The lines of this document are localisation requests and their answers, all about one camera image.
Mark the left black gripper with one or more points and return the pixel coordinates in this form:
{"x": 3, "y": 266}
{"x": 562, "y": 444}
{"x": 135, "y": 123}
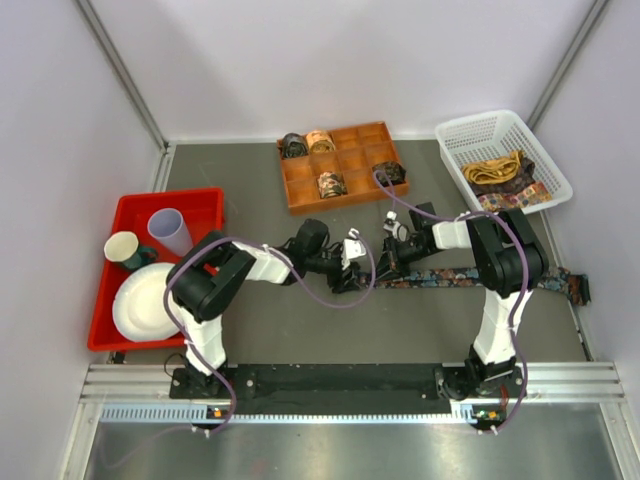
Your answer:
{"x": 340, "y": 284}

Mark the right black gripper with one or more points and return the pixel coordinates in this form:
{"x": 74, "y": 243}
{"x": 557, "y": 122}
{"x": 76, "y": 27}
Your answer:
{"x": 392, "y": 265}

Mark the dark floral necktie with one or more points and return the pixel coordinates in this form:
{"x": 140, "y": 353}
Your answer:
{"x": 575, "y": 287}

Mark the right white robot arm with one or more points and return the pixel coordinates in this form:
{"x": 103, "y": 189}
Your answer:
{"x": 510, "y": 260}

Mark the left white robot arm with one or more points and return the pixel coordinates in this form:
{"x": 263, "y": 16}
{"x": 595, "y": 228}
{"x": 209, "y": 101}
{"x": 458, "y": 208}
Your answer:
{"x": 199, "y": 288}

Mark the dark brown rolled tie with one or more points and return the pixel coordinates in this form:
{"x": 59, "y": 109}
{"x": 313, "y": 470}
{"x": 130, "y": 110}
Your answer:
{"x": 389, "y": 173}

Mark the floral black rolled tie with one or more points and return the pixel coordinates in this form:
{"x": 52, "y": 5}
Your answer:
{"x": 330, "y": 185}

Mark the orange compartment tray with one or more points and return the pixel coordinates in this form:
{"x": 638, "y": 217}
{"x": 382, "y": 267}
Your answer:
{"x": 358, "y": 148}

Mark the gold folded tie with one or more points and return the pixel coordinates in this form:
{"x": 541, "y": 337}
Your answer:
{"x": 493, "y": 171}

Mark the white plastic basket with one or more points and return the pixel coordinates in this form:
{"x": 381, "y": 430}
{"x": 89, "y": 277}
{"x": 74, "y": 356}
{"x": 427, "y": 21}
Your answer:
{"x": 491, "y": 135}

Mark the peach rolled tie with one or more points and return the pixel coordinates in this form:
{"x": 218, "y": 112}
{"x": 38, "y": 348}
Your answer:
{"x": 320, "y": 141}

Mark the dark maroon folded tie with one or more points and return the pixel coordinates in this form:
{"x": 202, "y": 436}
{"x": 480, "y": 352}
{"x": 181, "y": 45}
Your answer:
{"x": 522, "y": 180}

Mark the cream floral folded tie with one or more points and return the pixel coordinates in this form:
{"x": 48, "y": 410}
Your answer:
{"x": 533, "y": 194}

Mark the red plastic bin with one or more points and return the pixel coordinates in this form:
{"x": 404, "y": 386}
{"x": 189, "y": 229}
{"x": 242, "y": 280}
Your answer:
{"x": 202, "y": 210}

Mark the lilac plastic cup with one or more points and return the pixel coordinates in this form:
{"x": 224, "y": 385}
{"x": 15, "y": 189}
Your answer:
{"x": 168, "y": 227}

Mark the white paper plate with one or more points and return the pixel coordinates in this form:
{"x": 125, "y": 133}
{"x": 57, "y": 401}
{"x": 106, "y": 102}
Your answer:
{"x": 138, "y": 310}

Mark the dark green mug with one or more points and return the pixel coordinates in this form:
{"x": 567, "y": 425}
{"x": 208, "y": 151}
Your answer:
{"x": 135, "y": 258}

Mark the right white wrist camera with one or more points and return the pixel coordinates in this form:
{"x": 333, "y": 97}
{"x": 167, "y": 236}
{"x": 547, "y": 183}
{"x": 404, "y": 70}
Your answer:
{"x": 394, "y": 228}

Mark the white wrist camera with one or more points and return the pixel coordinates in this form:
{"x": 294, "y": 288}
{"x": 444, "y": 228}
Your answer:
{"x": 394, "y": 228}
{"x": 352, "y": 248}

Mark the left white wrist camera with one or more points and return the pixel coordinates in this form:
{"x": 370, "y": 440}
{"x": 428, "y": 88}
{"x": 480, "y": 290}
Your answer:
{"x": 352, "y": 248}

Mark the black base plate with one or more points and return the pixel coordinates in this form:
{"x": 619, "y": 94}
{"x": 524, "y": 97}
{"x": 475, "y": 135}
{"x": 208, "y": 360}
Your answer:
{"x": 359, "y": 388}

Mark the aluminium frame rail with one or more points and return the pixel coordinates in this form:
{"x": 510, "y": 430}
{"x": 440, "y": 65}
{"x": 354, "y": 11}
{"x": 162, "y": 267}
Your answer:
{"x": 569, "y": 421}

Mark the slotted cable duct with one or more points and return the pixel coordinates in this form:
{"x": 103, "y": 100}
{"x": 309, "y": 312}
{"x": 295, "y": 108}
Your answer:
{"x": 207, "y": 412}

